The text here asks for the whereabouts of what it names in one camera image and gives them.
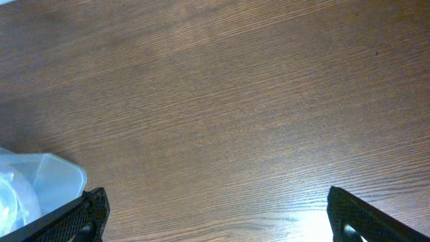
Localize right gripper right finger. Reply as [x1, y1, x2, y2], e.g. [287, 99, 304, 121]
[327, 186, 429, 242]

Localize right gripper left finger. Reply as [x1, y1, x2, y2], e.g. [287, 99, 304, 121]
[1, 188, 110, 242]

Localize clear plastic storage bin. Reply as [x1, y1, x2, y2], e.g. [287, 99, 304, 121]
[1, 148, 87, 237]

